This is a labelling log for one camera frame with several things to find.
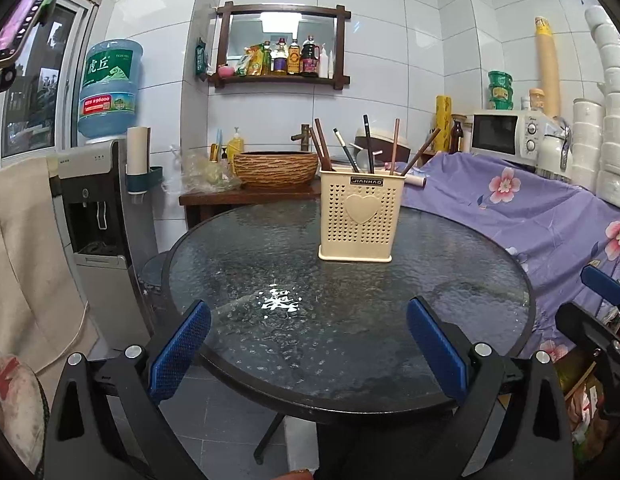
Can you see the clear plastic bags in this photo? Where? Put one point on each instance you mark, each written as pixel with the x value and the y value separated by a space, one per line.
pixel 205 172

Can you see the black chopstick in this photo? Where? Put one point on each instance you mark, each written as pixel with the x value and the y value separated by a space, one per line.
pixel 346 151
pixel 368 145

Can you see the woven pattern sink basin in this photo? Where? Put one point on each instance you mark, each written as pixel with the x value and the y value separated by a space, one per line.
pixel 276 166

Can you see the tall stack of paper cups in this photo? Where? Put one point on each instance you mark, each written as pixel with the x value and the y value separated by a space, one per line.
pixel 547 70

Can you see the wooden framed mirror shelf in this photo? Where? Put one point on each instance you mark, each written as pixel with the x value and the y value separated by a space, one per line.
pixel 282 10

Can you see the pink apple shaped container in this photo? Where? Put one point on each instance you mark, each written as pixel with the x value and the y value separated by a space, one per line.
pixel 225 70

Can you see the colourful plastic bag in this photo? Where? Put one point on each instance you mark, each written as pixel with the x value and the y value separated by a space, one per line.
pixel 579 400

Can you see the brown glass bottle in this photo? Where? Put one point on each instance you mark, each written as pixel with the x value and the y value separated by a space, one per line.
pixel 457 135

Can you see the orange lidded jar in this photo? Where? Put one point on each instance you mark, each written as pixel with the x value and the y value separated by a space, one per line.
pixel 537 100

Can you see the stack of white paper bowls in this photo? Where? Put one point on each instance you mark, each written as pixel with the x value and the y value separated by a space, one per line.
pixel 614 110
pixel 587 145

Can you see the white paper cup tube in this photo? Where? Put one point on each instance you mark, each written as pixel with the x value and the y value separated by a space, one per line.
pixel 138 152

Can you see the brown beige rice cooker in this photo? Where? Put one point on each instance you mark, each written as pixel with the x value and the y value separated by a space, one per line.
pixel 382 140

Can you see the dark soy sauce bottle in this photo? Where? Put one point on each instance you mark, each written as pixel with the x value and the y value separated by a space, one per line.
pixel 310 55

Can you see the wooden counter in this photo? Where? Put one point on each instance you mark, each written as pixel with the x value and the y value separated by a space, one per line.
pixel 230 197

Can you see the window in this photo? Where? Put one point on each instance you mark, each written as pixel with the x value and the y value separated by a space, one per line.
pixel 40 100

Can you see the red patterned fabric bag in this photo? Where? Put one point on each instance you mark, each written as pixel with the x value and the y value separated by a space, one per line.
pixel 15 400

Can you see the grey water dispenser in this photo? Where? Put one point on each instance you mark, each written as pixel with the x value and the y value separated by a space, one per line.
pixel 95 220

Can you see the bronze faucet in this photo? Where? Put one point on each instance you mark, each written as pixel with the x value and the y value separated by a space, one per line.
pixel 304 135

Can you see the green glass bottle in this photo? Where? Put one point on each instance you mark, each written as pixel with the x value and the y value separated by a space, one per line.
pixel 266 57

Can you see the beige cloth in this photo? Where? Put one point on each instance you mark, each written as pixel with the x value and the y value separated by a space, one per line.
pixel 25 260

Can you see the white plastic bottle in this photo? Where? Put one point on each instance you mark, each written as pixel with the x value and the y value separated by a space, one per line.
pixel 324 62

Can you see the teal cup holder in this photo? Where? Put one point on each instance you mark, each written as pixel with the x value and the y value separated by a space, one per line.
pixel 147 180

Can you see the dark capped sauce bottle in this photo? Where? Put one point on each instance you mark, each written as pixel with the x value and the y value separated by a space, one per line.
pixel 280 57

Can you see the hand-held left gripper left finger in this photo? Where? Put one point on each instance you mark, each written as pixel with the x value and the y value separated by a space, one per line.
pixel 182 350

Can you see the beige plastic utensil holder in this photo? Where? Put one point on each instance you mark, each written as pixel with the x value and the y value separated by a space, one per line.
pixel 362 230

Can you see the white microwave oven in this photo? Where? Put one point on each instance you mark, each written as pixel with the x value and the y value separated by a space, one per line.
pixel 499 132

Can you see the yellow green seasoning packet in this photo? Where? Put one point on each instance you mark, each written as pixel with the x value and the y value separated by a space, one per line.
pixel 251 62

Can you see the round glass table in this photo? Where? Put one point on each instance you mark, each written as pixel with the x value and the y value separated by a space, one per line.
pixel 290 270

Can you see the orange labelled brown bottle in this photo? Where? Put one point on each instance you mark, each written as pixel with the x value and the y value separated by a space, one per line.
pixel 294 55

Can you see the dark round stool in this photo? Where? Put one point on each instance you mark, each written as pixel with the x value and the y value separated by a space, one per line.
pixel 152 270

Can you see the yellow soap pump bottle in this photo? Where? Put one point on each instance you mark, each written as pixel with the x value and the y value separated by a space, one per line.
pixel 235 147

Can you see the blue water jug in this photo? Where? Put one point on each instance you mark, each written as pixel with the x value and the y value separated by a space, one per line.
pixel 110 87

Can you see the yellow wrap roll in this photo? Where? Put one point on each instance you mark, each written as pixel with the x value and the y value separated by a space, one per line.
pixel 443 120

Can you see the white paper roll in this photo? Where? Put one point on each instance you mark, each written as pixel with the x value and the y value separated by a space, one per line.
pixel 414 180

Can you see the smartphone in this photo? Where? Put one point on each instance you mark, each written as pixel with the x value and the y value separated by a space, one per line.
pixel 17 17

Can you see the purple floral cloth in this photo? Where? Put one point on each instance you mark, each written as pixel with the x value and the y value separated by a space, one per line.
pixel 539 220

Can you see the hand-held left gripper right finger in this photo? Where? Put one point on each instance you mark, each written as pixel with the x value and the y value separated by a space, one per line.
pixel 437 350

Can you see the green hanging packet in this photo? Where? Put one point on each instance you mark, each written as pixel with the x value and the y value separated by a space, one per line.
pixel 201 57

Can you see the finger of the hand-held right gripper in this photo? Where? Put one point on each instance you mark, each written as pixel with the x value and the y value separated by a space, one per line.
pixel 602 285
pixel 574 317

